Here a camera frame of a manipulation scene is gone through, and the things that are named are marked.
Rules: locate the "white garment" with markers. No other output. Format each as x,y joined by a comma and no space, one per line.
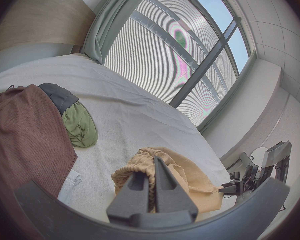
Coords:
70,184

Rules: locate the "brown shorts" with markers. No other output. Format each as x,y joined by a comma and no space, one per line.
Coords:
27,139

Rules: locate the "tan shorts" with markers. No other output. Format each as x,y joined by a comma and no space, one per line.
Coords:
195,179

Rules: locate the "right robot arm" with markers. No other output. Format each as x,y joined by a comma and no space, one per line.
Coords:
277,151

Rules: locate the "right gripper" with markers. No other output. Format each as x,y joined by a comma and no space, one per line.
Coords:
232,188

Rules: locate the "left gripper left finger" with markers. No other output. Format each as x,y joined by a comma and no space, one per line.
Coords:
132,199

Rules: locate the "bed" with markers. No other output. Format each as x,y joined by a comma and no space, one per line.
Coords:
130,104

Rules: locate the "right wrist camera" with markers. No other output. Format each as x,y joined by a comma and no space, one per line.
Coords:
234,176

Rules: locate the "green garment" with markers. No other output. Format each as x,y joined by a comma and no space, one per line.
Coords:
80,126

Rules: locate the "window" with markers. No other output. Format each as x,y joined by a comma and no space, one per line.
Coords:
165,59

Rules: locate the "black garment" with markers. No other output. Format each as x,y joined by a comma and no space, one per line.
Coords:
57,96

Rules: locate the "grey-green curtain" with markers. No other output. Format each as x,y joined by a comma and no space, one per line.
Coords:
102,34

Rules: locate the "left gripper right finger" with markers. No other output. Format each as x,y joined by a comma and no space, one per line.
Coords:
170,199

